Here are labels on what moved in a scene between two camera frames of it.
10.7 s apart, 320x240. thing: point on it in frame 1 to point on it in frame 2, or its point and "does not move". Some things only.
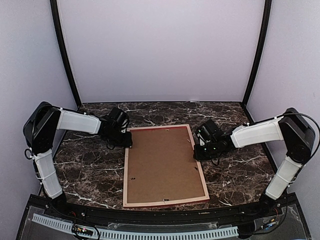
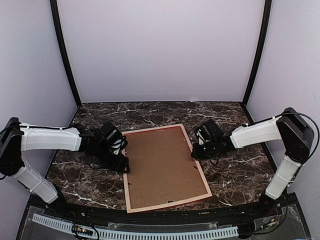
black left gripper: x=126 y=143 to x=119 y=165
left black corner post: x=57 y=27 does not move
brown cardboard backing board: x=161 y=166 does not move
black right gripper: x=198 y=155 does not move
